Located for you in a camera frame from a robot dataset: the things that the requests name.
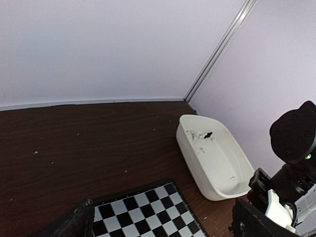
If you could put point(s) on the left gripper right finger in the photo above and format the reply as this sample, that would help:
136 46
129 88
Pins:
250 222

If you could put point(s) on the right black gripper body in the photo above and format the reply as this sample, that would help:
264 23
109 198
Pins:
293 140

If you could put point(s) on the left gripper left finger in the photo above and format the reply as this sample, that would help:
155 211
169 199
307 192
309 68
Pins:
76 222

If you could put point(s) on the black and grey chessboard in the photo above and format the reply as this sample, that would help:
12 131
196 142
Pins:
153 210

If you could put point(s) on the black chess pieces in tub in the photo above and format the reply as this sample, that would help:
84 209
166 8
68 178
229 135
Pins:
208 135

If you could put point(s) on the pile of white chess pieces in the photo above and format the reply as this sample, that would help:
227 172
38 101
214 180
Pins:
194 135

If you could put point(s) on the white plastic tub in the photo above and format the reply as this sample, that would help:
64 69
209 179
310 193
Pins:
218 165

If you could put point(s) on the right aluminium frame post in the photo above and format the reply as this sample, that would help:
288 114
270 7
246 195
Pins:
220 47

